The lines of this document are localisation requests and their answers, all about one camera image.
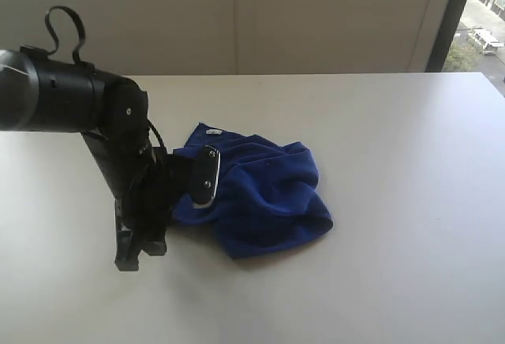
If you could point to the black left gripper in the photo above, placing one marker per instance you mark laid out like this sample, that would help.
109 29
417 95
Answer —
146 182

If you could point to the blue terry towel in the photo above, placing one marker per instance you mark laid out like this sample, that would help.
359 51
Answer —
266 199

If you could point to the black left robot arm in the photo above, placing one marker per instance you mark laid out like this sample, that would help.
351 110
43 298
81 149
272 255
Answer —
110 112

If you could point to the white vehicle outside window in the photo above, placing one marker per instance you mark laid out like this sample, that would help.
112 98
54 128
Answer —
485 41

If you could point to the dark window frame post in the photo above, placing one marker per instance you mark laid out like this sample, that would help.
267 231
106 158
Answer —
445 35

